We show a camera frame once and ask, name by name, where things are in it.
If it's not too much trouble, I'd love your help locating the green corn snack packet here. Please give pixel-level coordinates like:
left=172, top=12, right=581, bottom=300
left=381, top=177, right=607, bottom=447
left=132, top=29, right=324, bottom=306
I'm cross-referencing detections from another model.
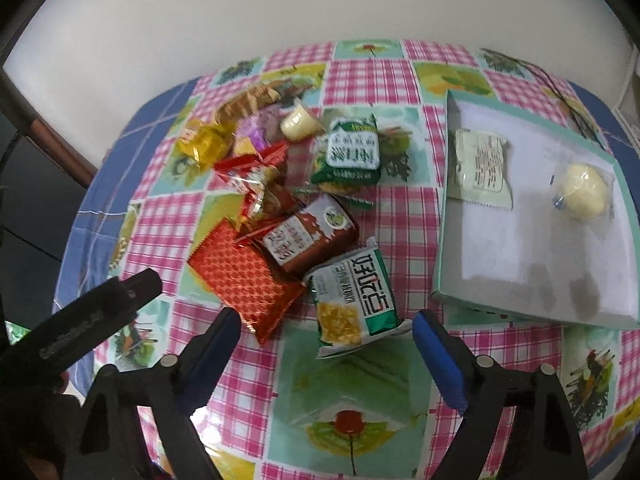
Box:
left=304, top=236, right=413, bottom=360

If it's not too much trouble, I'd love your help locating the white box with teal rim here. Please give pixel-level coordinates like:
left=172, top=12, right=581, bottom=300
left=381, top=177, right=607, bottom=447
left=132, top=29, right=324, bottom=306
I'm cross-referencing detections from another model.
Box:
left=431, top=89, right=640, bottom=331

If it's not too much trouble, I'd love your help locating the brown pastry in clear wrapper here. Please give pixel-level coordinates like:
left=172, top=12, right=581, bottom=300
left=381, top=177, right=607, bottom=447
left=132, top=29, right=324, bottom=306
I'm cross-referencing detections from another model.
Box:
left=214, top=84, right=281, bottom=126

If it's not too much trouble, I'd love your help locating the brown wooden rail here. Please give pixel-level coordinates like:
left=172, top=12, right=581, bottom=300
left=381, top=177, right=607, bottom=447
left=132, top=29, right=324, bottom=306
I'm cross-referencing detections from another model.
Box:
left=27, top=115, right=98, bottom=186

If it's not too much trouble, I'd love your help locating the red patterned snack packet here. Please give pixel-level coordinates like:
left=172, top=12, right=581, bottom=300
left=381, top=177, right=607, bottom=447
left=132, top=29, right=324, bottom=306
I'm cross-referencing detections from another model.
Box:
left=187, top=217, right=307, bottom=346

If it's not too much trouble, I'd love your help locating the round yellow pastry in wrapper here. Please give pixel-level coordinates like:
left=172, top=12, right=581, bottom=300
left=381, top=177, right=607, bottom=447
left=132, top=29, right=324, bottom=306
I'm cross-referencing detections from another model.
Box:
left=550, top=160, right=617, bottom=223

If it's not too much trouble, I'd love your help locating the green and white snack packet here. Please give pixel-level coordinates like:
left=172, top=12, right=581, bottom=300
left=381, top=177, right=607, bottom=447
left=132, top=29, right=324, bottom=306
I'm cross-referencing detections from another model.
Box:
left=309, top=115, right=383, bottom=196

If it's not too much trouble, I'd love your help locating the purple snack packet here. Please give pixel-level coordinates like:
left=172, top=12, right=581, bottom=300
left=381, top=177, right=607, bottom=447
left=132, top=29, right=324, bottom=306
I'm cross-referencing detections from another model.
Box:
left=235, top=110, right=283, bottom=153

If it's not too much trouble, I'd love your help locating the black cable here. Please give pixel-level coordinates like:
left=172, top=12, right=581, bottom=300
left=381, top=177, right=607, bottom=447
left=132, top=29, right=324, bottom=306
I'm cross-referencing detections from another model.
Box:
left=480, top=47, right=608, bottom=148

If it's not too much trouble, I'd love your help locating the small jelly cup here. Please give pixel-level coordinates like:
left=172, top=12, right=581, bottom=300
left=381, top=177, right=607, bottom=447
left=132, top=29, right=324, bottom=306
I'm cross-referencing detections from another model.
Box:
left=279, top=97, right=323, bottom=142

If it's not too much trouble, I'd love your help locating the red and clear candy wrapper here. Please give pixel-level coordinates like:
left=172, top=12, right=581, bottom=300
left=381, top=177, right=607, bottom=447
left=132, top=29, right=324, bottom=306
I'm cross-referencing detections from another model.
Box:
left=214, top=142, right=291, bottom=196

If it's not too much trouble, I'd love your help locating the yellow candy wrapper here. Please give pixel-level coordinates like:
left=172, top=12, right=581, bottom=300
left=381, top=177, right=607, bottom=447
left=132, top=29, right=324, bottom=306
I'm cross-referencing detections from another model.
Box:
left=176, top=121, right=236, bottom=173

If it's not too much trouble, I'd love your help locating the brown-red biscuit packet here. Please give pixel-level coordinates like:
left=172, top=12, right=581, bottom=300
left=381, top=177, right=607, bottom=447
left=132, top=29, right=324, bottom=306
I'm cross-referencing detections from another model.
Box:
left=252, top=194, right=361, bottom=276

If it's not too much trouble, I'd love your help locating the orange snack in clear wrapper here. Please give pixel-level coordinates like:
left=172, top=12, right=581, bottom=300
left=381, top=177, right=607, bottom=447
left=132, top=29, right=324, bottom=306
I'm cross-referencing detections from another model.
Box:
left=240, top=180, right=306, bottom=233

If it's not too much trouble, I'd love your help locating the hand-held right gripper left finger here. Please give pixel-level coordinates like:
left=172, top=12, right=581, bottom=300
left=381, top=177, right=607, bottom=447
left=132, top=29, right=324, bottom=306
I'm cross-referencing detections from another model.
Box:
left=75, top=306, right=242, bottom=480

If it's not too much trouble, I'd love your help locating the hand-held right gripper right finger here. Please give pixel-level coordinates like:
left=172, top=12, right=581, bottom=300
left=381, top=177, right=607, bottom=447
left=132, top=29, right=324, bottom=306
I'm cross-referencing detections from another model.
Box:
left=412, top=309, right=591, bottom=480

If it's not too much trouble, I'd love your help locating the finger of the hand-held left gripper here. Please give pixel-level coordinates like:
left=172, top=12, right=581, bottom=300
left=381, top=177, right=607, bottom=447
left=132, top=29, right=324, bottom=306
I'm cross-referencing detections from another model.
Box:
left=0, top=268, right=163, bottom=386

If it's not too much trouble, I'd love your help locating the pale green snack packet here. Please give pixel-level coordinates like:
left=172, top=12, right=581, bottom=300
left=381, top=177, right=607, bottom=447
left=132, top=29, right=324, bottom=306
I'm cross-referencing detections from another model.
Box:
left=446, top=127, right=514, bottom=212

